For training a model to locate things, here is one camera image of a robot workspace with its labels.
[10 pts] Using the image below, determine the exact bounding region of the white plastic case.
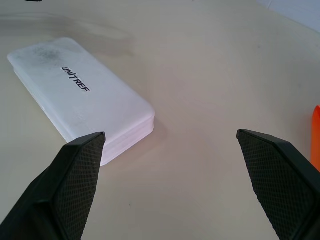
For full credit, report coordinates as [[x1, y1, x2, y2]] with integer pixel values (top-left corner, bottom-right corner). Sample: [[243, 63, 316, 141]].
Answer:
[[6, 37, 156, 168]]

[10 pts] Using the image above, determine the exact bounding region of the orange plastic object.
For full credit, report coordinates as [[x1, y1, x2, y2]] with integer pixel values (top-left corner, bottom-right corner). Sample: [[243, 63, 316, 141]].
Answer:
[[310, 104, 320, 172]]

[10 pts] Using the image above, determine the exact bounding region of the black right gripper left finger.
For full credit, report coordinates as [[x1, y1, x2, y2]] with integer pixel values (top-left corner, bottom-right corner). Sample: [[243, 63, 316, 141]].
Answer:
[[0, 131, 107, 240]]

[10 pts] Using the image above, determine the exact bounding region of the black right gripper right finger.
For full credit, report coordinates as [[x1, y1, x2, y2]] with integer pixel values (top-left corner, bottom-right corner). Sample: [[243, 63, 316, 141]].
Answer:
[[236, 129, 320, 240]]

